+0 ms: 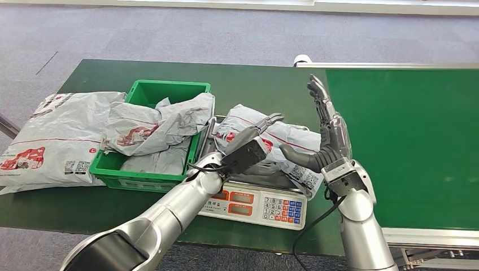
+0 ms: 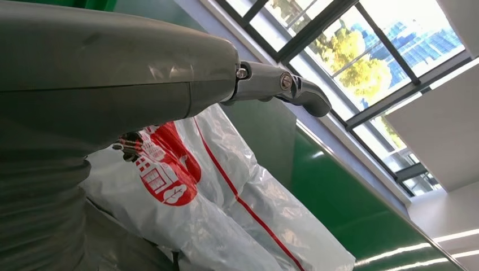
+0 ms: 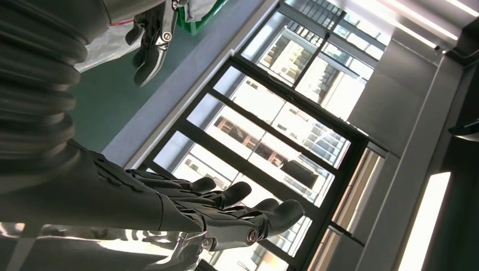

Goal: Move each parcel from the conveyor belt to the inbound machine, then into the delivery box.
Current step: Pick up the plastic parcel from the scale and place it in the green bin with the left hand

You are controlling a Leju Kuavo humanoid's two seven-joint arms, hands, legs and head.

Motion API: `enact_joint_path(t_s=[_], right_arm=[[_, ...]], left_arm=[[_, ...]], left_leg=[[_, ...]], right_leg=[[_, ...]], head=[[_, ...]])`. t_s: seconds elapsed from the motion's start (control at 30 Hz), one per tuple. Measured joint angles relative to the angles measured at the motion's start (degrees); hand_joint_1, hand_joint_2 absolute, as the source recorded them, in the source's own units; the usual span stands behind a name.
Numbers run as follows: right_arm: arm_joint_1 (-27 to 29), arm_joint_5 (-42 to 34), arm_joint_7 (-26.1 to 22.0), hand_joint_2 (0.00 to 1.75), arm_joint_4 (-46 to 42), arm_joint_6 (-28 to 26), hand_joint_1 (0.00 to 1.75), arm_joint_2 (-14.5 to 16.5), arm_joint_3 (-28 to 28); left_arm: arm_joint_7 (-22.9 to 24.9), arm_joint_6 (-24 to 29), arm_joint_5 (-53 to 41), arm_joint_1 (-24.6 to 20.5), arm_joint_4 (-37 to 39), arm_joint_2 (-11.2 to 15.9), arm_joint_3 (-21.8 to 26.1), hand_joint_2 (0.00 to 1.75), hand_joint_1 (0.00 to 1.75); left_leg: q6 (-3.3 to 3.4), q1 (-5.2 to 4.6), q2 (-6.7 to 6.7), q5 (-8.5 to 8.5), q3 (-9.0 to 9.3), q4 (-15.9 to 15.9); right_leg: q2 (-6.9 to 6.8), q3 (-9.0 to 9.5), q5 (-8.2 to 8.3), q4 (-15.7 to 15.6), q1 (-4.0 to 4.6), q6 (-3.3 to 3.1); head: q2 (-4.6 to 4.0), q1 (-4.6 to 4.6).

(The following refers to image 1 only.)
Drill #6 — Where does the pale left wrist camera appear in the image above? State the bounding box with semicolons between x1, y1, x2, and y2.
220;136;271;177

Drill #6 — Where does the large flat grey mailer bag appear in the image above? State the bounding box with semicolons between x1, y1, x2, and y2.
0;91;128;194

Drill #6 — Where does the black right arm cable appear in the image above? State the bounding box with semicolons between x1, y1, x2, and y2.
291;194;347;271

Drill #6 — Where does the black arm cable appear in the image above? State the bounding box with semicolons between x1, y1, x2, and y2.
187;163;229;174
291;194;347;271

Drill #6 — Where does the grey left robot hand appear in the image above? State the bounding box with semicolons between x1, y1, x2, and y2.
224;112;285;158

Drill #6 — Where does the green plastic crate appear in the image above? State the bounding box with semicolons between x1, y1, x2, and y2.
89;79;212;193

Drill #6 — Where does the dark green table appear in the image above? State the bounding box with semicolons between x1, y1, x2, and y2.
0;59;345;258

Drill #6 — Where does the white scale with steel tray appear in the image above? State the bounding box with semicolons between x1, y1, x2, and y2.
198;116;310;231

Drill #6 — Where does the grey parcel bag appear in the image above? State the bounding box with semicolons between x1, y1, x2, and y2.
119;137;192;176
100;92;216;157
215;104;324;201

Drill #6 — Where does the grey metal bar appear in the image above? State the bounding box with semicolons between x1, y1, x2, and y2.
0;112;21;140

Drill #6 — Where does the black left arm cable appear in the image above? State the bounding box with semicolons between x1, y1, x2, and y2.
187;163;229;174

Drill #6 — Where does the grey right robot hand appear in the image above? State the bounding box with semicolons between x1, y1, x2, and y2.
278;73;353;173

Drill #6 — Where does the aluminium conveyor frame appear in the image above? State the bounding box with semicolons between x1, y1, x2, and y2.
294;62;479;271

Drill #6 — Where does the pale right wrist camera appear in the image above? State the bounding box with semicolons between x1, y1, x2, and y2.
321;157;369;197

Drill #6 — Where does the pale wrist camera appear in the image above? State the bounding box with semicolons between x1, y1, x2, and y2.
220;136;271;177
321;157;369;197

